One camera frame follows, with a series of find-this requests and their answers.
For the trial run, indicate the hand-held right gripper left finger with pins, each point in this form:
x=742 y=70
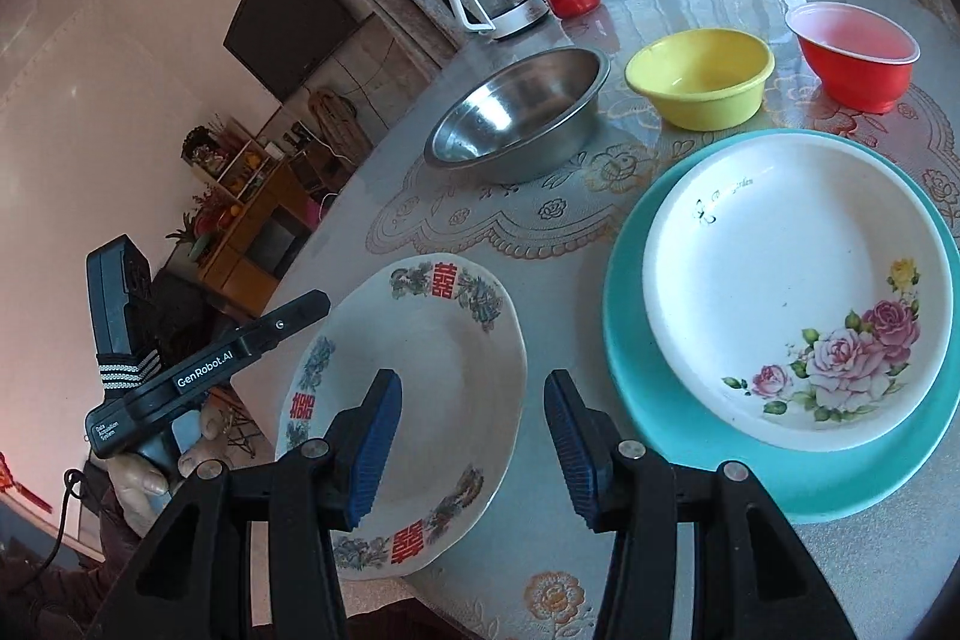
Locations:
x=375 y=452

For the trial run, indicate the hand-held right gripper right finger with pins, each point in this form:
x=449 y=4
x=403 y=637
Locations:
x=566 y=445

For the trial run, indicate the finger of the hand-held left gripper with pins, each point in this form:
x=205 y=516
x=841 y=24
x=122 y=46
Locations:
x=289 y=321

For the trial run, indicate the white plate with red characters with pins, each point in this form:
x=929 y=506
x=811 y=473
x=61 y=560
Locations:
x=420 y=347

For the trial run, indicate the teal plate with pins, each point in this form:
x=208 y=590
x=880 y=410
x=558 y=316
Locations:
x=750 y=482

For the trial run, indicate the white plate with rose print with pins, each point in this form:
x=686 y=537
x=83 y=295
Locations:
x=780 y=280

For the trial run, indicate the stainless steel bowl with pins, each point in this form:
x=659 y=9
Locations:
x=510 y=115

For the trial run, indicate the yellow plastic bowl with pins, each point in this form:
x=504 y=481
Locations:
x=705 y=100

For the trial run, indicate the red plastic bowl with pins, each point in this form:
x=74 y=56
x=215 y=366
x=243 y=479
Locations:
x=855 y=78

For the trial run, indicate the person's left forearm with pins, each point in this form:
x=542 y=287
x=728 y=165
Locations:
x=90 y=580

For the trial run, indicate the person's left hand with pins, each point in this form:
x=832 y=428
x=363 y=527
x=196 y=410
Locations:
x=142 y=486

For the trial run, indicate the pink plastic item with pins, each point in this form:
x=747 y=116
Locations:
x=315 y=214

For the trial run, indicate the wooden shelf cabinet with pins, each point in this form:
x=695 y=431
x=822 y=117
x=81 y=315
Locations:
x=255 y=212

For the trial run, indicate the red hanging ornament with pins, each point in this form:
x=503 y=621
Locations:
x=22 y=486

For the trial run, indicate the carved wooden chair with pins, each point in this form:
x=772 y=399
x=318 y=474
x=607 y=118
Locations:
x=337 y=119

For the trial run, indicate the lace patterned tablecloth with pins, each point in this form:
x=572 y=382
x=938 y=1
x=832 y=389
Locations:
x=525 y=220

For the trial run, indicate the black flat television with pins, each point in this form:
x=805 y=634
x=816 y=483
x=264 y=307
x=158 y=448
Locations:
x=285 y=25

